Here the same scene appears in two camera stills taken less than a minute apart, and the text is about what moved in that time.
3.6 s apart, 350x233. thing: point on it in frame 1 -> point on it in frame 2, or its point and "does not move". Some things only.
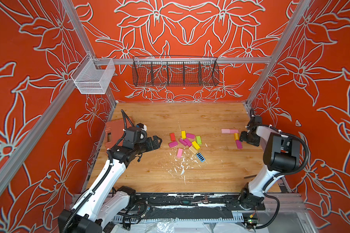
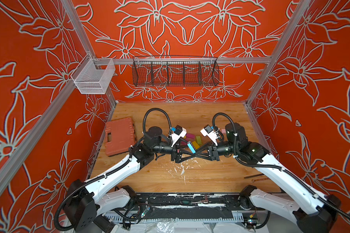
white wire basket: x=92 y=75 does not move
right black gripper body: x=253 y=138 -> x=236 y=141
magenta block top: x=190 y=136 does not move
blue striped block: x=201 y=157 -> x=190 y=145
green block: x=199 y=140 does not move
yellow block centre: x=196 y=145 does not move
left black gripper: x=150 y=147 -> x=174 y=157
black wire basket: x=172 y=71 does not move
